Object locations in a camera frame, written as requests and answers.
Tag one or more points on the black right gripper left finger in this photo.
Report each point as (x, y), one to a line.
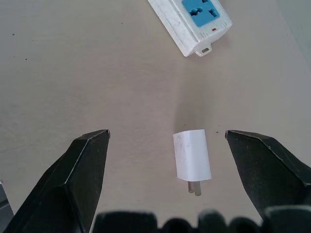
(68, 184)

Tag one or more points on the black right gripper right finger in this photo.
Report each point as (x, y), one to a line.
(267, 170)

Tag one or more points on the white plug charger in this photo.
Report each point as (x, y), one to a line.
(192, 157)

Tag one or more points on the white power strip blue sockets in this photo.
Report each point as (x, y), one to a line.
(192, 24)

